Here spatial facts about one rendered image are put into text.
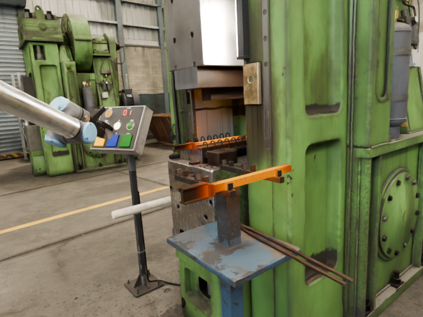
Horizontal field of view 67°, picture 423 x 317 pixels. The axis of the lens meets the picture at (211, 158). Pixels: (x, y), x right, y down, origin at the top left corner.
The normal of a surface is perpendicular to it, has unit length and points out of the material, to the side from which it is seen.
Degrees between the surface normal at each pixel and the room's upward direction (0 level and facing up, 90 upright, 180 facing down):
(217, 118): 90
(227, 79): 90
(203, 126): 90
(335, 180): 90
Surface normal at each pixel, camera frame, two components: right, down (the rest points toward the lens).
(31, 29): 0.56, 0.11
